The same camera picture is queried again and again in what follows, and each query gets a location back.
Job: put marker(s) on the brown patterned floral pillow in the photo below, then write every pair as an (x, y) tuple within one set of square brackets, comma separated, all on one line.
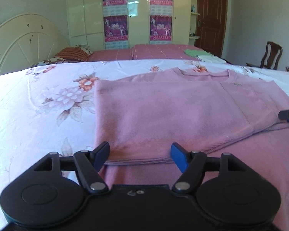
[(51, 61)]

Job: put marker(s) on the pink checkered bedspread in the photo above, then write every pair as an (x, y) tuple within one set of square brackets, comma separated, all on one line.
[(159, 51)]

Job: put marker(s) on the white folded cloth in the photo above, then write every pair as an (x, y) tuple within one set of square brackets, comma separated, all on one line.
[(212, 59)]

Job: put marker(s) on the small floral pillow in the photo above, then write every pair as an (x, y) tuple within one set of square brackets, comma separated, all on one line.
[(85, 48)]

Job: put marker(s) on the cream corner shelf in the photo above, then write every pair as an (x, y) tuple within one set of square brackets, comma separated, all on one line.
[(194, 12)]

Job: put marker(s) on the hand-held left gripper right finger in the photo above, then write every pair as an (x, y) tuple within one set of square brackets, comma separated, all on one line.
[(179, 156)]

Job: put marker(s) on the pink knit sweater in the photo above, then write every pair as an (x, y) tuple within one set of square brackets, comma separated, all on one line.
[(173, 110)]

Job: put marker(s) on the orange striped pillow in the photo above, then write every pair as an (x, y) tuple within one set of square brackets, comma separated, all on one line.
[(72, 53)]

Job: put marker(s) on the cream round headboard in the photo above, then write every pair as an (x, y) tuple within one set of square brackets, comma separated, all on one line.
[(21, 41)]

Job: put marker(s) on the brown wooden door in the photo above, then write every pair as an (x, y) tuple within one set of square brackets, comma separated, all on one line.
[(210, 16)]

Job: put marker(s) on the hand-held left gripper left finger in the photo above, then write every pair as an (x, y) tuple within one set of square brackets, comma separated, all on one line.
[(103, 152)]

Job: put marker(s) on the white floral bed sheet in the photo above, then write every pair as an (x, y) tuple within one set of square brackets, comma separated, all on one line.
[(38, 105)]

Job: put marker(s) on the dark wooden chair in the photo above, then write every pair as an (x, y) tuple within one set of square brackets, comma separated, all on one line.
[(271, 55)]

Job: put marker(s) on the cream glossy wardrobe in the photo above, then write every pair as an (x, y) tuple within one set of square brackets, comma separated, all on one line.
[(86, 9)]

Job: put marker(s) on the green folded cloth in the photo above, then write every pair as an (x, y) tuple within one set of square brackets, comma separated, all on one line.
[(194, 53)]

